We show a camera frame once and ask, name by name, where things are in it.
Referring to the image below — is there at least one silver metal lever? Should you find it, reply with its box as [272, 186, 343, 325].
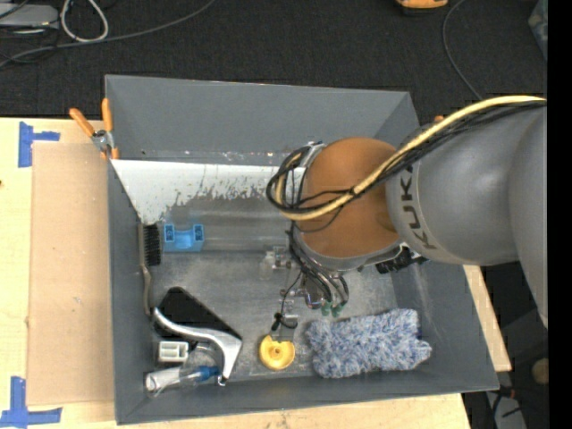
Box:
[151, 306, 244, 387]

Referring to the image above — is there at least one grey metal bin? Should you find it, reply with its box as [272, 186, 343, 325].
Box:
[103, 74, 501, 426]

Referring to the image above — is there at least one blue and white fluffy cloth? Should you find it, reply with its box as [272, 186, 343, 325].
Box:
[304, 307, 433, 380]

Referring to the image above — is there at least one black triangular flat piece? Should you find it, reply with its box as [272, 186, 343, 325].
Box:
[153, 285, 243, 344]

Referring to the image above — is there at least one black bristle brush grey handle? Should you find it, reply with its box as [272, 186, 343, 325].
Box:
[137, 222, 163, 317]

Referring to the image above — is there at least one small white plastic connector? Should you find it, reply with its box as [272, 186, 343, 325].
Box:
[157, 340, 190, 364]

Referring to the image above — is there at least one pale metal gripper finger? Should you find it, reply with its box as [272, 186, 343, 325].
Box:
[270, 312, 299, 344]
[260, 247, 293, 282]

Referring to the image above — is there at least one black cylinder on white bracket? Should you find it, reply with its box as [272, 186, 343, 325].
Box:
[374, 247, 426, 276]

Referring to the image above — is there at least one blue plastic bracket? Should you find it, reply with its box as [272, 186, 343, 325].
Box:
[162, 222, 206, 254]

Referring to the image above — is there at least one brown cardboard board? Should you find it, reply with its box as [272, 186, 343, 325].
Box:
[25, 140, 118, 408]

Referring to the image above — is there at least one yellow plastic disc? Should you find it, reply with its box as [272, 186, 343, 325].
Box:
[258, 333, 297, 372]

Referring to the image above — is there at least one clear plastic tube blue tip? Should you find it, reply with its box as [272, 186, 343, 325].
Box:
[143, 363, 223, 398]

